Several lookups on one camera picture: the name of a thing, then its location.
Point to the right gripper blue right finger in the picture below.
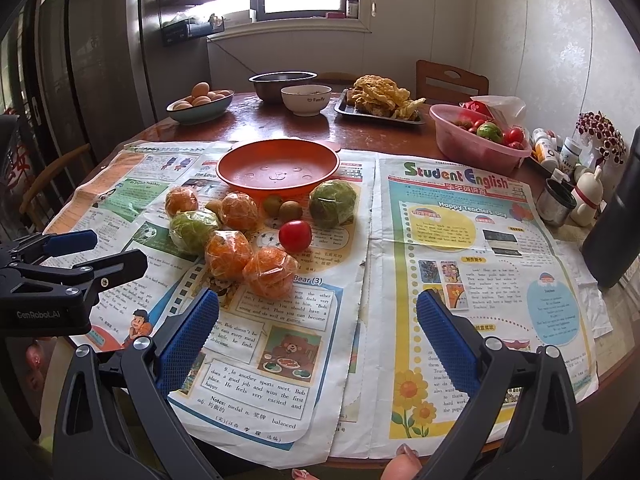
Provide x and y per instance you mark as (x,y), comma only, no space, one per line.
(543,439)

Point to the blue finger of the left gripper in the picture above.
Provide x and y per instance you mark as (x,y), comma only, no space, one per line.
(38,247)
(101,274)

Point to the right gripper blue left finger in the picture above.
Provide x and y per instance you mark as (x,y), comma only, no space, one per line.
(91,438)

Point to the green fruit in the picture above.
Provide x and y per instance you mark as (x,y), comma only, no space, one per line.
(332,203)
(190,231)

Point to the orange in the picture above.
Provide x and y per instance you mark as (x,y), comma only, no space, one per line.
(180,199)
(227,254)
(239,211)
(270,273)

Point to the small kiwi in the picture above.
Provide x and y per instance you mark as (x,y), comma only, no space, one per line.
(214,206)

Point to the kiwi fruit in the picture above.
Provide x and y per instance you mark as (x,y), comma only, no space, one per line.
(271,205)
(290,211)

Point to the red tomato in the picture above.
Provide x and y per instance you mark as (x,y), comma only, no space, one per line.
(295,236)

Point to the orange plastic plate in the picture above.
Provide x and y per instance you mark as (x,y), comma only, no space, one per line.
(289,166)

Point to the wooden chair at left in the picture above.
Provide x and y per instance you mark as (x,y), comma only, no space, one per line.
(46,178)

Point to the left newspaper sheet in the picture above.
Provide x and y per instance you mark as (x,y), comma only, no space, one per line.
(269,381)

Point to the Student English newspaper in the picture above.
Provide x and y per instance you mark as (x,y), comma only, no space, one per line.
(475,240)

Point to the refrigerator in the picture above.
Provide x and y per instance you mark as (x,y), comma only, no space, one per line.
(91,72)

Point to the teal bowl of eggs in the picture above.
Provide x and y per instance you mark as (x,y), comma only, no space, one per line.
(202,104)

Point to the white rabbit figurine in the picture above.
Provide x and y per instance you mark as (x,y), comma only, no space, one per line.
(588,193)

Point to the stainless steel bowl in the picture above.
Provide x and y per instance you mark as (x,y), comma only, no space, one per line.
(268,86)

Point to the white Family bowl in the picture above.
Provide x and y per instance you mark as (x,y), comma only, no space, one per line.
(306,100)

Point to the white medicine bottle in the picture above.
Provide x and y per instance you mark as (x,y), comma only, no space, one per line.
(544,146)

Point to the pink plastic basin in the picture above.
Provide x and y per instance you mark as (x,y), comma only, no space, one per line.
(461,145)

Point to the green tomato in basin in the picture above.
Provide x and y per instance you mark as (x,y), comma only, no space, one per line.
(490,131)

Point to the dark baking tray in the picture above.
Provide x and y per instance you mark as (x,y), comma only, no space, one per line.
(344,109)

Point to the plastic bag with red pack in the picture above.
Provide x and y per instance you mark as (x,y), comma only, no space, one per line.
(506,111)

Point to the curved wooden chair back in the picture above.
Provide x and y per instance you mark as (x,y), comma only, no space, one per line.
(345,79)

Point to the fried dough pile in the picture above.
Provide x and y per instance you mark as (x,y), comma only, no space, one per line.
(382,97)

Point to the wooden chair by wall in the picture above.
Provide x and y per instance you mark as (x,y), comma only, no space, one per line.
(445,84)

